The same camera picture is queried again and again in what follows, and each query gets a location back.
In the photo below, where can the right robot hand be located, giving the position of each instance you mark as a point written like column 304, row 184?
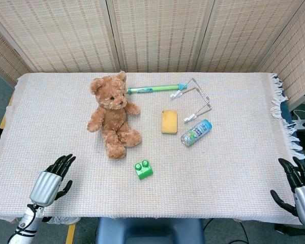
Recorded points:
column 300, row 185

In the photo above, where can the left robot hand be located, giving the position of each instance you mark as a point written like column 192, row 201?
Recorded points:
column 45, row 186

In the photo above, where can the brown teddy bear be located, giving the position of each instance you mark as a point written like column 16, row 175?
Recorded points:
column 114, row 115

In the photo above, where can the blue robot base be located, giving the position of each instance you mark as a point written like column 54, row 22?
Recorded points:
column 148, row 231

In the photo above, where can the green toy building block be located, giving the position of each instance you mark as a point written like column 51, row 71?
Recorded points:
column 143, row 169

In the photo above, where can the white woven tablecloth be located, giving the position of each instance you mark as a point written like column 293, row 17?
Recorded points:
column 152, row 178

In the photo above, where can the blue green drink can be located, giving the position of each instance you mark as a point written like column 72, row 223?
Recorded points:
column 196, row 132

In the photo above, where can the yellow sponge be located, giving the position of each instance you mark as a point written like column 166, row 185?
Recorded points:
column 169, row 121

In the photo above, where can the beige folding screen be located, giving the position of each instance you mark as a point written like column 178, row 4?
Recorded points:
column 152, row 35

